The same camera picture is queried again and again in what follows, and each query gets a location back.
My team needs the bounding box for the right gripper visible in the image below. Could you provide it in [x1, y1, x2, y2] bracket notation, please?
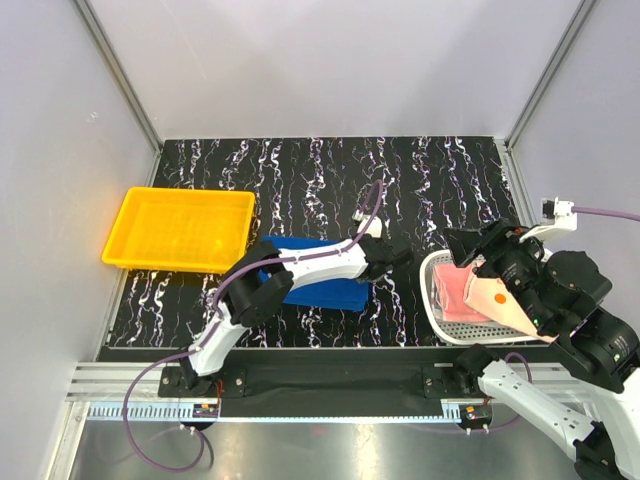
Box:
[440, 214, 555, 329]

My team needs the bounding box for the orange patterned towel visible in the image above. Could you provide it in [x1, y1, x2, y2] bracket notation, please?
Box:
[463, 260, 555, 343]

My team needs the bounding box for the blue towel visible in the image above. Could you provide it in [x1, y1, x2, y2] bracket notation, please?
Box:
[260, 236, 371, 312]

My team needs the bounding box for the pink white towel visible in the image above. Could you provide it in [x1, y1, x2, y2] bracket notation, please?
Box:
[433, 263, 489, 324]

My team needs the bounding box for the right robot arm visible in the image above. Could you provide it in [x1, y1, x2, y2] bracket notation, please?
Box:
[444, 219, 639, 479]

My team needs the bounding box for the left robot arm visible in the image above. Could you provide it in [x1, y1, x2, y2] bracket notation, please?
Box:
[179, 234, 414, 396]

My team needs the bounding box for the white plastic basket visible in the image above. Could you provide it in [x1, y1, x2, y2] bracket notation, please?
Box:
[419, 249, 535, 346]

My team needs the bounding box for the right controller board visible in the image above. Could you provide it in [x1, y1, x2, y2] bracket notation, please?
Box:
[461, 405, 493, 423]

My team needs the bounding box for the controller board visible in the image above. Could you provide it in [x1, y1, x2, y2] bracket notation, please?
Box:
[461, 405, 493, 423]
[192, 403, 220, 419]

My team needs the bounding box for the yellow plastic bin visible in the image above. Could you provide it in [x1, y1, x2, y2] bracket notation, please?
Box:
[101, 187, 256, 274]

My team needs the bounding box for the left controller board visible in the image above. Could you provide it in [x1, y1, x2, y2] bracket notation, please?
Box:
[192, 403, 220, 419]

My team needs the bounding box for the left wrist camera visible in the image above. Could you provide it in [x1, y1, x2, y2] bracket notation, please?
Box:
[352, 211, 383, 238]

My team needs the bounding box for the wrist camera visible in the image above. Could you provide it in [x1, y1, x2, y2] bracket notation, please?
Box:
[520, 197, 578, 243]
[352, 211, 383, 238]

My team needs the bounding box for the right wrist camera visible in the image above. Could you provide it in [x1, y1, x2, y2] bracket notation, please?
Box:
[520, 197, 578, 243]

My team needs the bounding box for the right aluminium frame post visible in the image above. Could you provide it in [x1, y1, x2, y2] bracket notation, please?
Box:
[504, 0, 601, 151]

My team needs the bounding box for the aluminium frame post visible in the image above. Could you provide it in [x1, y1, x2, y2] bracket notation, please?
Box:
[504, 0, 601, 151]
[71, 0, 164, 152]

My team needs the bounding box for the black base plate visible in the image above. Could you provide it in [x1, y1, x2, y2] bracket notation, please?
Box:
[158, 347, 488, 421]

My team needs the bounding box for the left aluminium frame post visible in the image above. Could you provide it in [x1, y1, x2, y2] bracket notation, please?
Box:
[71, 0, 164, 152]

